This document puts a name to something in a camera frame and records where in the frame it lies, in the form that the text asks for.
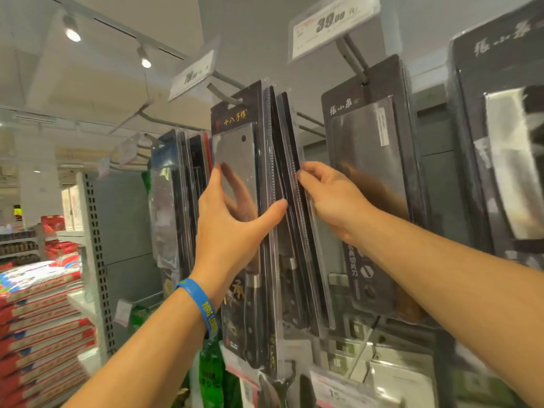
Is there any person's left hand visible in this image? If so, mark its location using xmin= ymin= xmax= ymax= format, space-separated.
xmin=190 ymin=163 xmax=289 ymax=307

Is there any person's right hand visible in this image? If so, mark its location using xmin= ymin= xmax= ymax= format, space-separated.
xmin=296 ymin=161 xmax=382 ymax=248

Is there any packaged cleaver wooden handle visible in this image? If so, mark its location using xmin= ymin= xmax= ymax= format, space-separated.
xmin=321 ymin=54 xmax=429 ymax=324

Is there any yellow packaged cleaver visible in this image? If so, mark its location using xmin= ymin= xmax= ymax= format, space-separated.
xmin=201 ymin=131 xmax=213 ymax=177

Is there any grey metal display shelf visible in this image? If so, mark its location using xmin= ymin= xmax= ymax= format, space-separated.
xmin=84 ymin=33 xmax=544 ymax=408

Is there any white flip price tag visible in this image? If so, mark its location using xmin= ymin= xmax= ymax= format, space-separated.
xmin=109 ymin=99 xmax=156 ymax=135

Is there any packaged round black knife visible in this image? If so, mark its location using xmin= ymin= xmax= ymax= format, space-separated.
xmin=446 ymin=0 xmax=544 ymax=270

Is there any person's right forearm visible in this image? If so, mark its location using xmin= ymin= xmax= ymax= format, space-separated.
xmin=352 ymin=207 xmax=544 ymax=408

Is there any person's left forearm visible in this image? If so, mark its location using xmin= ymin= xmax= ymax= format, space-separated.
xmin=63 ymin=288 xmax=209 ymax=408

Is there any white end shelf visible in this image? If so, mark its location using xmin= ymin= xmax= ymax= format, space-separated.
xmin=57 ymin=172 xmax=116 ymax=379

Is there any dark shelf of bottles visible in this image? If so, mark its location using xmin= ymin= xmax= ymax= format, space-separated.
xmin=0 ymin=229 xmax=41 ymax=268

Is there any blue wristband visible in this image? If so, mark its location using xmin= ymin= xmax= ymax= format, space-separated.
xmin=176 ymin=278 xmax=220 ymax=339

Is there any white tall box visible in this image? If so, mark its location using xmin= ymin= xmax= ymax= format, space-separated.
xmin=70 ymin=185 xmax=84 ymax=231
xmin=61 ymin=189 xmax=74 ymax=232

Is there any cluster of red bags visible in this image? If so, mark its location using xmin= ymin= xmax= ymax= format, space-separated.
xmin=40 ymin=214 xmax=82 ymax=261

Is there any stack of red packets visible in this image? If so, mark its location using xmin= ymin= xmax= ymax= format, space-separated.
xmin=0 ymin=258 xmax=99 ymax=408

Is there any white track spot light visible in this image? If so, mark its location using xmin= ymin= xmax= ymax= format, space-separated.
xmin=62 ymin=14 xmax=82 ymax=43

